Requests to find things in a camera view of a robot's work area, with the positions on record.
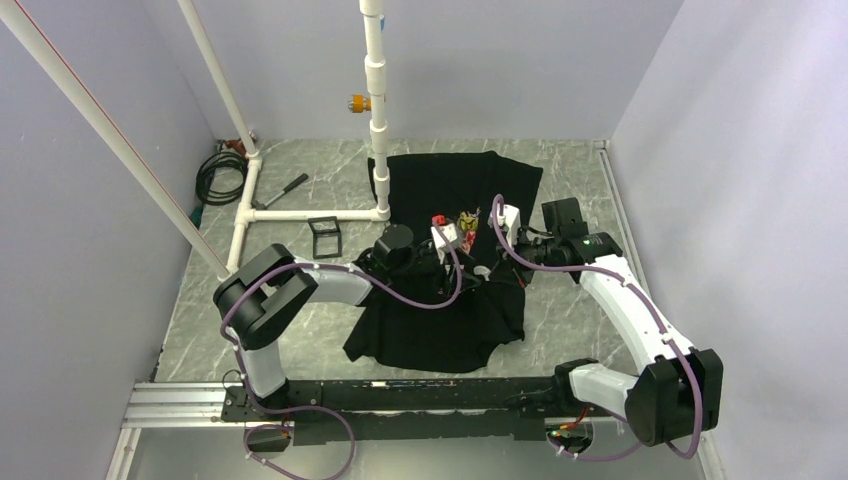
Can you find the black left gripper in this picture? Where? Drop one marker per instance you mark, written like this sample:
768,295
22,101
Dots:
442,281

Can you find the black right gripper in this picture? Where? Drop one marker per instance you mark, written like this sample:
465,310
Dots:
515,268

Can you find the black floral print t-shirt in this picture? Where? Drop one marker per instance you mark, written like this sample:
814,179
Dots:
449,307

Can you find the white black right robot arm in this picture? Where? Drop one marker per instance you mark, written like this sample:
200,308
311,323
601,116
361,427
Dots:
675,395

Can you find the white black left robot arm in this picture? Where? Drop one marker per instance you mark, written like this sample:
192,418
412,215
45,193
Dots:
259,302

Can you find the orange yellow pipe fitting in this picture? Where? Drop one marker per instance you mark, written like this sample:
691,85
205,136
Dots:
359,104

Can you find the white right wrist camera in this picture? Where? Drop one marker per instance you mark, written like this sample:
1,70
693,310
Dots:
506,220

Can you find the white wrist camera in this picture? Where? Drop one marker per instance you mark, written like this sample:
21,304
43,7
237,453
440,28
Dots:
506,220
445,234

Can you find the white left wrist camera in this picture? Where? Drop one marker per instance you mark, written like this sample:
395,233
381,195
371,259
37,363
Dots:
445,234

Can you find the small black square frame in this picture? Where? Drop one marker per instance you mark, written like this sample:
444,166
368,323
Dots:
326,237

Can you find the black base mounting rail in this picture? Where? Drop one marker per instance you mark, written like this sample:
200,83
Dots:
416,427

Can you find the black handled hammer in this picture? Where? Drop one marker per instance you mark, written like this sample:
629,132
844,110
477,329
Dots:
264,205

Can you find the aluminium extrusion rail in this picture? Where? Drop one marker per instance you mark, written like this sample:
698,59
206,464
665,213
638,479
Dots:
220,404

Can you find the white pvc pipe frame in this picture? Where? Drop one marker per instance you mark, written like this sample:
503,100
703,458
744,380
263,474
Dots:
108,106

